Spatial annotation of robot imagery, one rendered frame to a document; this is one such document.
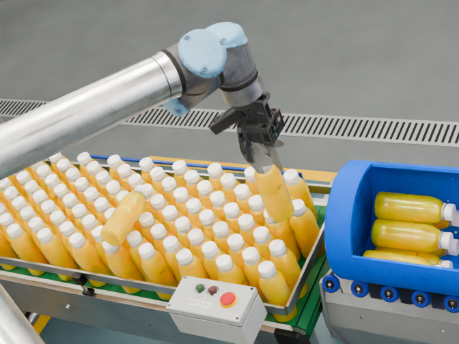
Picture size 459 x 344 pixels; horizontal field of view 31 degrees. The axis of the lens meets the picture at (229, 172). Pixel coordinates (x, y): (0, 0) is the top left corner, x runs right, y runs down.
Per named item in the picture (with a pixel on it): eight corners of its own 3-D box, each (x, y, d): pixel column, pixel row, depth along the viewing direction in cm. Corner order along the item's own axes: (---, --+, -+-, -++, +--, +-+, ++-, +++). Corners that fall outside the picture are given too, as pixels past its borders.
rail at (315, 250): (291, 314, 198) (287, 306, 196) (288, 313, 199) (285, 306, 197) (344, 196, 222) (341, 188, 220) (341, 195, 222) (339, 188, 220)
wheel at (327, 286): (337, 276, 197) (341, 275, 199) (320, 274, 199) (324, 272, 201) (337, 295, 198) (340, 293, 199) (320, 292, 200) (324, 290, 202)
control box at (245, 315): (251, 347, 188) (238, 321, 182) (179, 332, 198) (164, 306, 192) (268, 312, 194) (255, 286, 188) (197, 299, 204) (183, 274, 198)
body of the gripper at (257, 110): (273, 150, 177) (257, 108, 170) (239, 147, 182) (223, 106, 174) (286, 127, 182) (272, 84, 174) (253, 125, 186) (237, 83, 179)
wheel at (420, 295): (429, 291, 186) (432, 289, 188) (410, 287, 188) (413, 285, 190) (429, 310, 186) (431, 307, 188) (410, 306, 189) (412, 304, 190)
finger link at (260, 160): (274, 182, 183) (266, 147, 178) (251, 179, 186) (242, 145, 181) (281, 174, 185) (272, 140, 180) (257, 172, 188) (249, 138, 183)
